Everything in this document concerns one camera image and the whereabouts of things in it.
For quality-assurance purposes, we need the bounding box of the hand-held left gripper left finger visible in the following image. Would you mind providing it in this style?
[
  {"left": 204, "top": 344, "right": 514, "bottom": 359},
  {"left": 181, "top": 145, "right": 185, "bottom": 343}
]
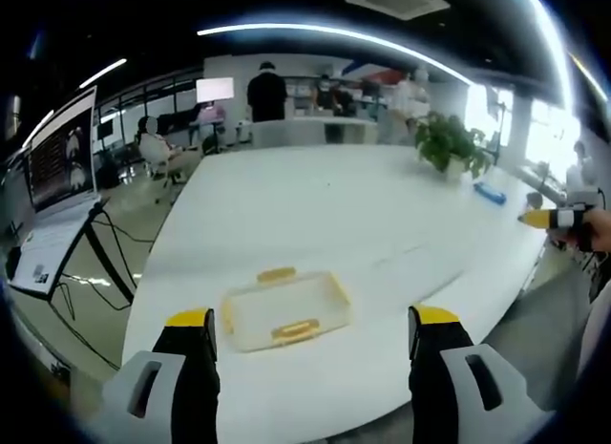
[{"left": 101, "top": 307, "right": 221, "bottom": 444}]

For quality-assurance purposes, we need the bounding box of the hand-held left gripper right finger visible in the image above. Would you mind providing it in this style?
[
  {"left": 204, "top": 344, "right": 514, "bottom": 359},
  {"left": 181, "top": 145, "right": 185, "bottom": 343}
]
[{"left": 408, "top": 305, "right": 558, "bottom": 444}]

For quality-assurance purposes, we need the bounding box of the person's right hand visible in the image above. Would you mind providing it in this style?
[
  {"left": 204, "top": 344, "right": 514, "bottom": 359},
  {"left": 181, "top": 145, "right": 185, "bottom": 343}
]
[{"left": 582, "top": 206, "right": 611, "bottom": 253}]

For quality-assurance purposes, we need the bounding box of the blue flat object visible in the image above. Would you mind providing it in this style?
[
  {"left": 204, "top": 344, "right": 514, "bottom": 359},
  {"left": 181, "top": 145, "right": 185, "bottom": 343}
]
[{"left": 473, "top": 180, "right": 507, "bottom": 206}]

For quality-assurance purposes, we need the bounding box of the clear container with yellow clips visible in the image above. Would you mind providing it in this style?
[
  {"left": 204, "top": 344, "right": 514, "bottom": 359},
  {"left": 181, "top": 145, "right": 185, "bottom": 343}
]
[{"left": 220, "top": 266, "right": 353, "bottom": 353}]

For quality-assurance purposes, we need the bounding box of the potted green plant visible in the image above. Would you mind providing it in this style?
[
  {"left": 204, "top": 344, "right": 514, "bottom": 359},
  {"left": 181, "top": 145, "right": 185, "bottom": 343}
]
[{"left": 413, "top": 110, "right": 494, "bottom": 181}]

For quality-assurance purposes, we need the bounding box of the black laptop stand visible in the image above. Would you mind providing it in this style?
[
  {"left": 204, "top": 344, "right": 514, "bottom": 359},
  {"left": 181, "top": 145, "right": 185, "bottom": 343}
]
[{"left": 47, "top": 198, "right": 137, "bottom": 306}]

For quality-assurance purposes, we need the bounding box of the white office chair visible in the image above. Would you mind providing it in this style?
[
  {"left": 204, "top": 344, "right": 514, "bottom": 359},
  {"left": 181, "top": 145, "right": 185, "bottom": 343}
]
[{"left": 137, "top": 142, "right": 185, "bottom": 205}]

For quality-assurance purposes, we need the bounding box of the open laptop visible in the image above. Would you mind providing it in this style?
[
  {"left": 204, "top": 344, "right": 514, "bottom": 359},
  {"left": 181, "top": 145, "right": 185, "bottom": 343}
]
[{"left": 7, "top": 84, "right": 107, "bottom": 295}]

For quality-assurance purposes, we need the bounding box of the white counter desk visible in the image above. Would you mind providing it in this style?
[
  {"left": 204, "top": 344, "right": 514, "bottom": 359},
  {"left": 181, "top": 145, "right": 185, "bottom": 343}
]
[{"left": 248, "top": 116, "right": 379, "bottom": 148}]

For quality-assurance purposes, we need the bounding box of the white monitor screen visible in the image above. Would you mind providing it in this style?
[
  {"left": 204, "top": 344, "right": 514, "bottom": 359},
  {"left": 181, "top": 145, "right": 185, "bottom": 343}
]
[{"left": 196, "top": 76, "right": 236, "bottom": 103}]

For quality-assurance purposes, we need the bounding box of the black floor cable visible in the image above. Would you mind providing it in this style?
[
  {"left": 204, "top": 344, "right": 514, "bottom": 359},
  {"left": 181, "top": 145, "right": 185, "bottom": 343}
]
[{"left": 47, "top": 209, "right": 157, "bottom": 372}]

